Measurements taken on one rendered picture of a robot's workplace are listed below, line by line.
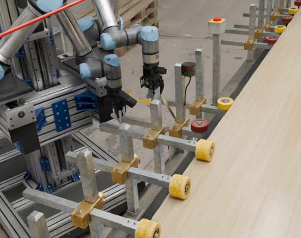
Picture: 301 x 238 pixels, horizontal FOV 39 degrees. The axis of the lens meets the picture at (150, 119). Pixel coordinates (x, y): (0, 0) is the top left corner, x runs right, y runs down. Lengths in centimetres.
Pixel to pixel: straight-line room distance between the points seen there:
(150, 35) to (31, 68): 77
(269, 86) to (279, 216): 101
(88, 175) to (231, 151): 66
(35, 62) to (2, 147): 122
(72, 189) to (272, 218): 159
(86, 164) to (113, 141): 223
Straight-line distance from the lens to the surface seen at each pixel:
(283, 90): 231
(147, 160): 332
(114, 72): 204
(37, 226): 124
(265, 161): 174
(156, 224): 134
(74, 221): 144
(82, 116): 242
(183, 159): 209
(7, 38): 198
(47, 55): 235
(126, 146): 158
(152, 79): 190
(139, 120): 211
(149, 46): 185
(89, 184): 141
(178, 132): 199
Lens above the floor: 190
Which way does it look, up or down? 29 degrees down
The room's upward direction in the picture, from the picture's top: 4 degrees counter-clockwise
